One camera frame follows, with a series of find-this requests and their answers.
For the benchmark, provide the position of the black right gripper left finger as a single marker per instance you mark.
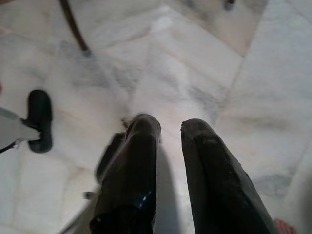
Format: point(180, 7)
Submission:
point(131, 170)

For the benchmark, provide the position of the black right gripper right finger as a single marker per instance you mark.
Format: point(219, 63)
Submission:
point(214, 182)

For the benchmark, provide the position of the black metal table leg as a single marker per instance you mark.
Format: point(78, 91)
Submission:
point(73, 26)

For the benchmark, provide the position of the grey robot lower leg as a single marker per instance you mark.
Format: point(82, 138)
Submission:
point(14, 126)

